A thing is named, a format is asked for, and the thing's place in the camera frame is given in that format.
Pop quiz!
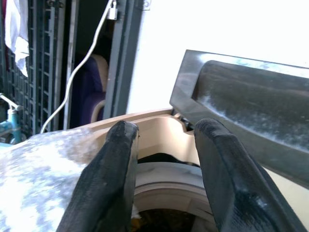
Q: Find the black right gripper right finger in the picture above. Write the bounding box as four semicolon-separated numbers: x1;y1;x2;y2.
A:
194;118;308;232

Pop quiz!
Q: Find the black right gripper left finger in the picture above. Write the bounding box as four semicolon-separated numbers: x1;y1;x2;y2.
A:
56;120;140;232

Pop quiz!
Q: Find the beige top-load washing machine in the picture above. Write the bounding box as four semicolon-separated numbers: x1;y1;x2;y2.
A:
0;107;309;232

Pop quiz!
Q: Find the dark washing machine lid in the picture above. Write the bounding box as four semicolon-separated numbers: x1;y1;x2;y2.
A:
169;49;309;189

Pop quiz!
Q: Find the purple and beige chair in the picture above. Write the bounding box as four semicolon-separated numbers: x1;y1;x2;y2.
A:
70;53;109;129

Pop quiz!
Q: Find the teal child tricycle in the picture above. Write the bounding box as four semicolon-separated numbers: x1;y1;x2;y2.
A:
0;93;27;145

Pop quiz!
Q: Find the dark metal grille gate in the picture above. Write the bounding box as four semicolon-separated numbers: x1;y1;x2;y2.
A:
0;0;64;136

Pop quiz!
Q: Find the silver padlock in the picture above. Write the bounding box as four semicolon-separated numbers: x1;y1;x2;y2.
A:
106;1;119;21

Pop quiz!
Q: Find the white hanging cloth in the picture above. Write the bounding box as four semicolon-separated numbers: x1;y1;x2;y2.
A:
4;0;30;77

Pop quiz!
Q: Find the white cable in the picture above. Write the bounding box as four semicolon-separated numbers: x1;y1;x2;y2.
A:
40;0;115;134

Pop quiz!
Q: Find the grey metal door frame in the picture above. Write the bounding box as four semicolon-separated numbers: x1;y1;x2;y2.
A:
103;0;148;119

